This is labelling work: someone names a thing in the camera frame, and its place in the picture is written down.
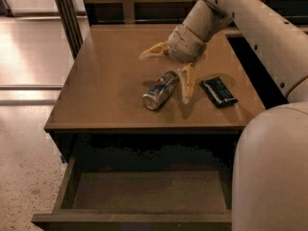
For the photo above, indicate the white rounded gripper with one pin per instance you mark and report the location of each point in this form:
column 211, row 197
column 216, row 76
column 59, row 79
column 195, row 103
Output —
column 185, row 45

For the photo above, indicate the silver blue redbull can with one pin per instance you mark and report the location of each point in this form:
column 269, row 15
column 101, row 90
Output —
column 160, row 92

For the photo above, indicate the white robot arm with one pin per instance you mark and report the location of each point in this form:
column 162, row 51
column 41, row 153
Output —
column 270, row 172

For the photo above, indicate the brown wooden drawer cabinet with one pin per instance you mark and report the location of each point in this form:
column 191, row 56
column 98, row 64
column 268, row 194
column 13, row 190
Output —
column 103, row 90

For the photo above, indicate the open top drawer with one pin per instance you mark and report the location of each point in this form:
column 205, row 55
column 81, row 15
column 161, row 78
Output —
column 171, row 189

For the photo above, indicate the black snack packet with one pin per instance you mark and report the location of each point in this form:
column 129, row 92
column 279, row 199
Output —
column 218, row 93

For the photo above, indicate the wooden counter with metal brackets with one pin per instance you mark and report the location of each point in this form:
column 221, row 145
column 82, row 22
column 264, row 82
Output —
column 144, row 4

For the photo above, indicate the metal frame post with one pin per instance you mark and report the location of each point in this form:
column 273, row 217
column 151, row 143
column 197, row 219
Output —
column 71, row 26

